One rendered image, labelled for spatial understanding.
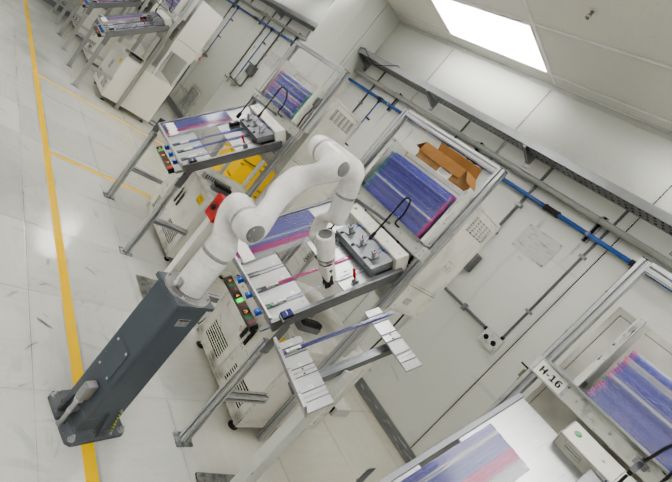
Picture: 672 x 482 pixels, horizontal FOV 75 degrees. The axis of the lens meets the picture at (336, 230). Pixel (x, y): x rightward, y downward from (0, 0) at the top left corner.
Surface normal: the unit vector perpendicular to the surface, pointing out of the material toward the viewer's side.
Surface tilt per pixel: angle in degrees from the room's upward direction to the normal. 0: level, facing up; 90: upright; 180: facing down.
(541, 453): 44
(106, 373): 90
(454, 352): 90
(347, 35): 90
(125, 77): 90
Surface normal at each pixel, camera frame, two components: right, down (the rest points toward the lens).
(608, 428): -0.59, -0.34
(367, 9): 0.50, 0.57
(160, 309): -0.47, -0.22
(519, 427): 0.05, -0.77
